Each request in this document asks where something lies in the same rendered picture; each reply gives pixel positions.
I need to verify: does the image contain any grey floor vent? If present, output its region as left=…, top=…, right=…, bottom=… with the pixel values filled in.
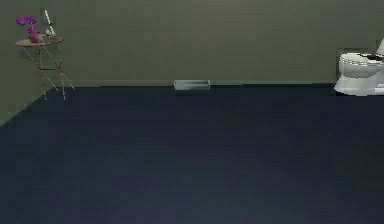
left=173, top=79, right=211, bottom=91

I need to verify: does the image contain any round brown side table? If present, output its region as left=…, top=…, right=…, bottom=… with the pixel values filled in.
left=14, top=36, right=76, bottom=101

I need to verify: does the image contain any white toilet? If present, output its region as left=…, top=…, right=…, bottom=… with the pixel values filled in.
left=333, top=37, right=384, bottom=97

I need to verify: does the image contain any purple flower in red pot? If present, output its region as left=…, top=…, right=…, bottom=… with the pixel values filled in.
left=15, top=14, right=42, bottom=44

